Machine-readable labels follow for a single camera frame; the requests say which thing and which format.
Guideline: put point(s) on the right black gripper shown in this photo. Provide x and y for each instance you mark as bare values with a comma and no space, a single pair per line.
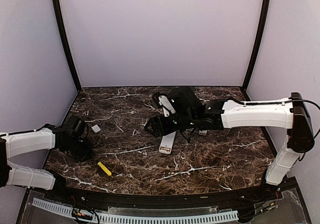
164,129

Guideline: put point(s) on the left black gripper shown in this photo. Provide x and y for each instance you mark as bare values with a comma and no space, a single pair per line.
87,154

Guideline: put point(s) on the white battery cover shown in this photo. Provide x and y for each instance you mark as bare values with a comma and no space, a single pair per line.
96,128

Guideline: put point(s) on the large white remote control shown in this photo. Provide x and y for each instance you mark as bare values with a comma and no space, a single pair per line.
167,143

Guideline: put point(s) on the yellow handled screwdriver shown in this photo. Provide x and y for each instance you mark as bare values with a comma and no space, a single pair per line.
104,168

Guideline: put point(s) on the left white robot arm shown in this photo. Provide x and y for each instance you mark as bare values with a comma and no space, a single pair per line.
70,138

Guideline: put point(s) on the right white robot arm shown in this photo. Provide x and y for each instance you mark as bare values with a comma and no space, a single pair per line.
183,110

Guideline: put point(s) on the small white remote control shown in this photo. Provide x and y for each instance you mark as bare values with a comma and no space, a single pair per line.
203,132

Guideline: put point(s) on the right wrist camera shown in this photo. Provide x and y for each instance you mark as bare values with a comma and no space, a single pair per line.
162,101

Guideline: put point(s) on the black front rail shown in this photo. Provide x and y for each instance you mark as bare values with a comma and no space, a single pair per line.
228,199

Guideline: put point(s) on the white slotted cable duct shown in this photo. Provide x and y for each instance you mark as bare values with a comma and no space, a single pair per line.
139,216

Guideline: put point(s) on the left black frame post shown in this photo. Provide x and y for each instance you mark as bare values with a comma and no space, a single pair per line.
65,44

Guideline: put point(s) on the black frame post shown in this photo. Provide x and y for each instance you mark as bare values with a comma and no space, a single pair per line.
65,44
257,44

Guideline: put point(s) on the right black frame post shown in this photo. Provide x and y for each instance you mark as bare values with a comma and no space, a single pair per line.
257,44

